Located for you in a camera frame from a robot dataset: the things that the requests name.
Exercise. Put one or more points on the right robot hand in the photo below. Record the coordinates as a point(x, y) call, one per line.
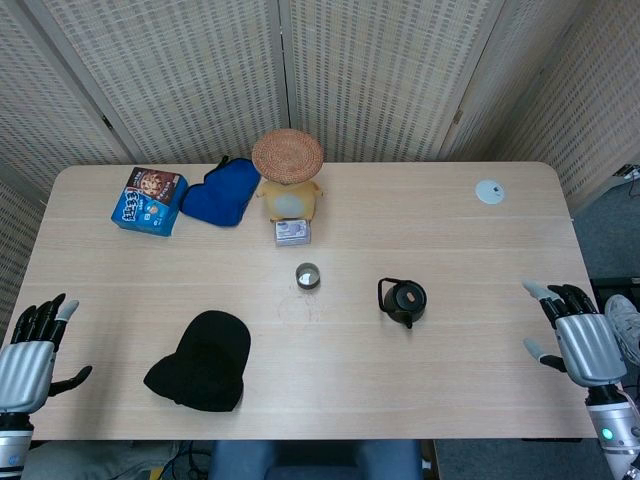
point(590, 350)

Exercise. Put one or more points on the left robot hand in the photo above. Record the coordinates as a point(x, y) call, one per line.
point(25, 370)

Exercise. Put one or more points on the black teapot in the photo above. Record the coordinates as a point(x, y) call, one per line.
point(405, 300)

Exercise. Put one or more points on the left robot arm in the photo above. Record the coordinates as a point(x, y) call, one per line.
point(12, 442)

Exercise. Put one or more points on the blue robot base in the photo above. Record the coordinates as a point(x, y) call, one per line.
point(310, 462)

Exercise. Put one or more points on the small metal cup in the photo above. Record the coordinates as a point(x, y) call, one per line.
point(307, 284)

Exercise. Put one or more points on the white sneaker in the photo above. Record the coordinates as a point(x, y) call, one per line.
point(625, 325)

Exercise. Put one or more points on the black floor stand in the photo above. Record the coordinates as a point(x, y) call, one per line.
point(615, 286)

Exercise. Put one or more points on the grey fabric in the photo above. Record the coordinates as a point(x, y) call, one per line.
point(90, 462)

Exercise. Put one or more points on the black knit hat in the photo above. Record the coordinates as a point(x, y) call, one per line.
point(205, 360)

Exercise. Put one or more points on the white power strip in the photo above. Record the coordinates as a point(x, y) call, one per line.
point(627, 172)

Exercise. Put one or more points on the blue cookie box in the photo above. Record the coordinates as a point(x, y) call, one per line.
point(145, 207)

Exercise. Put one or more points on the blue cloth pouch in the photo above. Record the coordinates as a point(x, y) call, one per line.
point(220, 197)

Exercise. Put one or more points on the small purple tissue pack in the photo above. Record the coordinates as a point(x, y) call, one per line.
point(293, 233)

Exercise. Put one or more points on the yellow plush toy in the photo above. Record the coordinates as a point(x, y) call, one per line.
point(289, 202)

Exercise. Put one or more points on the woven straw hat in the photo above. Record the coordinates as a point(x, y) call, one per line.
point(287, 156)

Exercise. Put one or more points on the woven folding screen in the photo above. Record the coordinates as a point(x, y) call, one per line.
point(200, 75)

